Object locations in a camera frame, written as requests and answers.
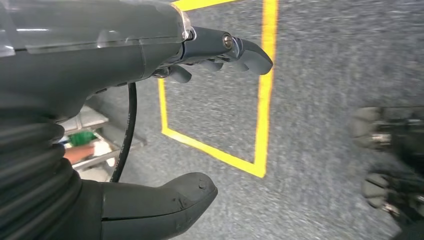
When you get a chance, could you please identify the black humanoid robot legs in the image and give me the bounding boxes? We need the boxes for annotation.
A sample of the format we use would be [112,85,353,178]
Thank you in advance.
[350,105,424,240]

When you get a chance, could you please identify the orange floor object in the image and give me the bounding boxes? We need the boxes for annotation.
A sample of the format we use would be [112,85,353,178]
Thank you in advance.
[63,145,96,166]

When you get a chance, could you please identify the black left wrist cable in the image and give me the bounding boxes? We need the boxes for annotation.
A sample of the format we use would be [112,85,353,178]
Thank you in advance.
[109,82,138,183]

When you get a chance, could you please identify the steel frame table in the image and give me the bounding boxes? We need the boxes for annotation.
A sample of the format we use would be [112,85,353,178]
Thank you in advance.
[61,105,147,182]

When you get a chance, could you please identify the yellow floor tape square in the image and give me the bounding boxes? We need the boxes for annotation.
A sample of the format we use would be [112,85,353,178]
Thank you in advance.
[158,0,279,179]

